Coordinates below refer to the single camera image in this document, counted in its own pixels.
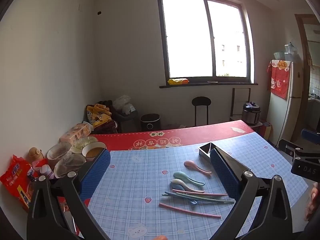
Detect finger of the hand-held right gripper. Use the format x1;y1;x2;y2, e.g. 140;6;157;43
279;139;304;159
301;129;320;138

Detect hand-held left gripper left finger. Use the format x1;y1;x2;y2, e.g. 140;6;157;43
26;149;112;240

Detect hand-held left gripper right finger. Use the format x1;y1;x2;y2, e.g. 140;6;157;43
209;147;293;240

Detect pink chopstick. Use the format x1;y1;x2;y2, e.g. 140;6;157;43
172;189;228;196
159;203;222;218

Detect metal utensil box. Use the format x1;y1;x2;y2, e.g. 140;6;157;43
198;142;234;165

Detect pink spoon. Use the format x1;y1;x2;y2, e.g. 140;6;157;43
184;160;212;175

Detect green spoon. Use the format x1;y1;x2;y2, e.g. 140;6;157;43
173;171;205;187

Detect white spoon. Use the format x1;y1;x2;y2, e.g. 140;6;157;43
170;179;205;193

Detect blue spoon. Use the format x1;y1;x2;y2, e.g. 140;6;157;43
170;182;198;204

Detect person's right hand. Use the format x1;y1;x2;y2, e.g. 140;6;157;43
305;182;320;221

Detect white bowl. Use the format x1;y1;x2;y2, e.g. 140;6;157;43
82;141;107;162

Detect glass bowl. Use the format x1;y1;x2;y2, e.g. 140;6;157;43
47;142;72;167
54;154;87;178

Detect white refrigerator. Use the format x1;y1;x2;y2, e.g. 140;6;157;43
266;59;305;146

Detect glass plate with food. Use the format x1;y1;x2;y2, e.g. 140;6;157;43
71;136;98;154

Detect orange tissue pack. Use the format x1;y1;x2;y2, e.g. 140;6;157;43
59;123;92;145

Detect blue plaid table mat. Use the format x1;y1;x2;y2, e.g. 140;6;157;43
86;131;309;240

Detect silver pressure cooker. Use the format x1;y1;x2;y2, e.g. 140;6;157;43
242;101;261;125

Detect yellow clothing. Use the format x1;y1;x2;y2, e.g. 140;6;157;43
86;103;112;128

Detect red printed cloth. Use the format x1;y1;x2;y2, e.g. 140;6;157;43
266;60;292;99

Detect brown bear bottle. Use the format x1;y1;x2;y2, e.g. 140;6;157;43
26;147;45;164

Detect black air fryer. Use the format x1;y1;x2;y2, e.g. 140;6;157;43
140;114;161;132

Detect clear plastic bag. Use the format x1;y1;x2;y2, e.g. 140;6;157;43
112;95;137;116

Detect black round stool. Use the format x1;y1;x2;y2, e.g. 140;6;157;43
191;96;212;127

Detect red noodle packet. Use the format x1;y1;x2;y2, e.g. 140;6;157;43
0;155;36;212

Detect clear plastic containers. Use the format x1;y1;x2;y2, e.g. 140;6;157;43
283;42;298;62

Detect yellow packet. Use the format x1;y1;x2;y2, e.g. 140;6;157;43
168;78;190;85

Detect dark framed window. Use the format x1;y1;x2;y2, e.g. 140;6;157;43
157;0;258;88

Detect wooden door frame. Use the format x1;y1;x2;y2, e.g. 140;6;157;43
294;14;320;135

